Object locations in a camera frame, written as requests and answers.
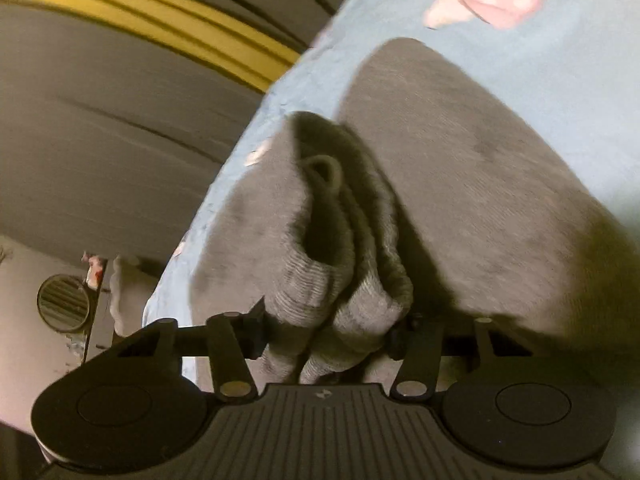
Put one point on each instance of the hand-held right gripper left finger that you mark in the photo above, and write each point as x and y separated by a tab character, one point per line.
252	332

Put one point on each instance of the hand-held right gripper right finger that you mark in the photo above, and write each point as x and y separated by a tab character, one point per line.
397	342

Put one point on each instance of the grey sweat pants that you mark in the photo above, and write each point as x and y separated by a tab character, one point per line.
450	185

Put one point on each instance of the pale grey cushion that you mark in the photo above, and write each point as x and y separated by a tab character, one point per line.
127	290

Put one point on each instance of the dark side cabinet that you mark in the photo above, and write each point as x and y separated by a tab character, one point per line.
100	320

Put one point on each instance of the pink and white trinket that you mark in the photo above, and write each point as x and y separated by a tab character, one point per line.
95	272

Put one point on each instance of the round slatted fan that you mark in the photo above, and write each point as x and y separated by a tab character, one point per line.
62	302

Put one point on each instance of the light blue printed bed sheet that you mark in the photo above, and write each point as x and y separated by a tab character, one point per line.
575	60

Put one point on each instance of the yellow curtain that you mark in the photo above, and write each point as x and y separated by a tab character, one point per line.
150	15

